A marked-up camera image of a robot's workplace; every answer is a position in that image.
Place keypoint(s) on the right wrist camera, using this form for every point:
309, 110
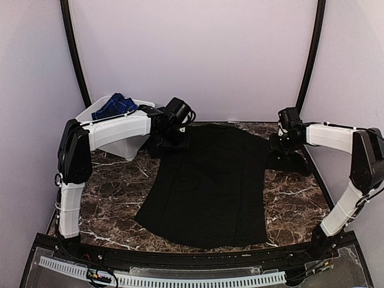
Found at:
288, 119

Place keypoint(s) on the black frame post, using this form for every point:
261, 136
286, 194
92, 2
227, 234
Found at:
71, 41
312, 53

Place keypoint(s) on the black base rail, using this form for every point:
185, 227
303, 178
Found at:
290, 259

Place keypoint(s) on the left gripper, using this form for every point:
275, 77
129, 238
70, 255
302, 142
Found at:
185, 144

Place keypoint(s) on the white slotted cable duct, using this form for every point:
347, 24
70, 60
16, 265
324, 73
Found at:
151, 277

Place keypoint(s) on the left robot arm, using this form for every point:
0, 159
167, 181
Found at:
79, 139

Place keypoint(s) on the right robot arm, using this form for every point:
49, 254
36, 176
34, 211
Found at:
350, 160

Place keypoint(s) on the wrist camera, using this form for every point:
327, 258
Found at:
288, 119
180, 112

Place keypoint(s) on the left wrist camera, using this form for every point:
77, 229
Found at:
180, 112

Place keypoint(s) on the blue plaid shirt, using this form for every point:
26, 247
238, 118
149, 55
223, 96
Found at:
116, 105

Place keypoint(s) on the left black frame post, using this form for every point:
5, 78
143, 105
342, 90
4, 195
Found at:
71, 41

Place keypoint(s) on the black long sleeve shirt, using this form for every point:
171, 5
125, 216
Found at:
211, 194

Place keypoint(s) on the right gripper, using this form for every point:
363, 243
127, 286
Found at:
273, 146

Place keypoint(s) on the right black frame post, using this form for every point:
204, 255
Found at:
312, 53

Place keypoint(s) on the white plastic bin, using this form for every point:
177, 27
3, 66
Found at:
122, 136

